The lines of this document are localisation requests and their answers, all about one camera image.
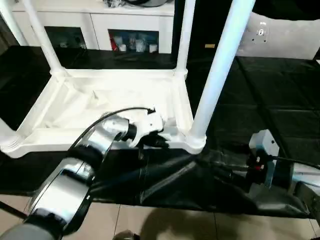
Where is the white cabinet with glass doors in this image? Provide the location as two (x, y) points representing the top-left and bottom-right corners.
(0, 0), (176, 55)

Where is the white plastic table top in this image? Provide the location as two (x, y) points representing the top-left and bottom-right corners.
(0, 68), (207, 159)

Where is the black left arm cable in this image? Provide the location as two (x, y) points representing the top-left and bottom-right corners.
(67, 107), (157, 153)

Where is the grey cushion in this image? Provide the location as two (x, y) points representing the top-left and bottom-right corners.
(235, 12), (320, 61)

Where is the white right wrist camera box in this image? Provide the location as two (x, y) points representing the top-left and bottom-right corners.
(249, 129), (281, 162)

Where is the black work mat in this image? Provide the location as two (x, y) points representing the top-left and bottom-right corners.
(0, 45), (320, 220)

